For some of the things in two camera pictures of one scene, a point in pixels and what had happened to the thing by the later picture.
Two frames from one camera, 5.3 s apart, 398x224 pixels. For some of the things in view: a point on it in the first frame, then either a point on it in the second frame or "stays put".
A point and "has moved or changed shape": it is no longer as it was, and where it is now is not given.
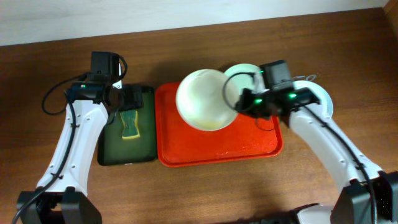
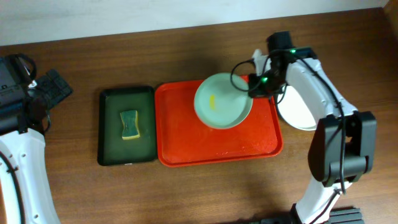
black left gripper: x=133 y=98 to x=50 y=88
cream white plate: x=207 y=99 has moved or changed shape
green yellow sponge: x=130 y=129 stays put
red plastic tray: x=247 y=137 stays put
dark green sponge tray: x=112 y=150 stays put
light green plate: x=245 y=76 has moved or changed shape
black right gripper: x=249 y=107 to x=264 y=89
